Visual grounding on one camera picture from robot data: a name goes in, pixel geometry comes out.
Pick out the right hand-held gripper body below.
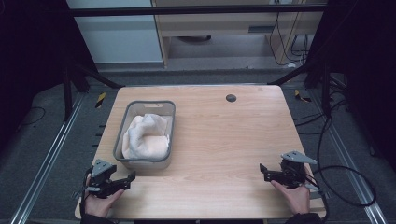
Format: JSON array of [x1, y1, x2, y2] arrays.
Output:
[[278, 150, 323, 196]]

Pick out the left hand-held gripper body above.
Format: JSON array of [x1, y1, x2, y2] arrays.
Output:
[[73, 159, 123, 200]]

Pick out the grey plastic basket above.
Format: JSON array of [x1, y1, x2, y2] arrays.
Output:
[[112, 99, 177, 171]]

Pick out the white and pink towel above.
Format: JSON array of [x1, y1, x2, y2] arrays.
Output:
[[120, 113, 173, 161]]

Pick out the person's left hand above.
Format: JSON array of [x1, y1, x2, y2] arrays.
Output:
[[83, 175, 126, 218]]

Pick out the person's right hand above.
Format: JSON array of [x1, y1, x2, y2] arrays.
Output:
[[270, 179, 312, 217]]

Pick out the yellow and black tape strip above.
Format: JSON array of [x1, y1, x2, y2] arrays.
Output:
[[94, 91, 107, 109], [293, 89, 312, 104]]

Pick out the black metal stand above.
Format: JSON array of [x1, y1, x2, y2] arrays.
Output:
[[266, 61, 333, 119], [61, 57, 126, 123]]

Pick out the black curtain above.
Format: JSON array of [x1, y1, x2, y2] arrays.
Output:
[[303, 0, 396, 174], [0, 0, 98, 153]]

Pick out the white cabinet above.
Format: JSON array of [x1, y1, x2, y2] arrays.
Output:
[[65, 0, 164, 65]]

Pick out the light wooden desk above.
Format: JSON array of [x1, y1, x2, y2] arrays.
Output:
[[150, 0, 329, 67]]

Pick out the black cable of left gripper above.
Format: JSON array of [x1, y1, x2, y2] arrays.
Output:
[[78, 167, 94, 217]]

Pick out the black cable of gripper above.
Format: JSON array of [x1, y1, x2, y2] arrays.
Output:
[[304, 116, 378, 224], [78, 167, 94, 217]]

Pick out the black floor cables bundle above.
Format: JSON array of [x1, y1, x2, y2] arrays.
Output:
[[292, 74, 353, 136]]

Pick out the aluminium floor rail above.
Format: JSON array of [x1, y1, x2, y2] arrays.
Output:
[[8, 92, 86, 224], [309, 89, 389, 224]]

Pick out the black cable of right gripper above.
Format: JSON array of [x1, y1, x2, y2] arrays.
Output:
[[304, 116, 378, 224]]

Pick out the thin black floor cable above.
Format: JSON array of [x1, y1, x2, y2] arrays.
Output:
[[18, 105, 47, 128]]

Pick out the black hanging cables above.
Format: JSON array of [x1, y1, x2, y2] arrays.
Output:
[[268, 10, 310, 67]]

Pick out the black horizontal frame bar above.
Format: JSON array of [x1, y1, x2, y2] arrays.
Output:
[[68, 4, 329, 18]]

